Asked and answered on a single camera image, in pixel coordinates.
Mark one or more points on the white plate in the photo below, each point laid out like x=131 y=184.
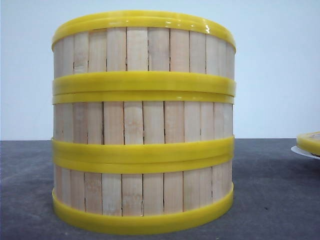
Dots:
x=302 y=152

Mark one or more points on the yellow rimmed steamer lid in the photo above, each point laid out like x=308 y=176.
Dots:
x=309 y=142

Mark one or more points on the front bamboo steamer basket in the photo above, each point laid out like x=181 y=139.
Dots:
x=142 y=188

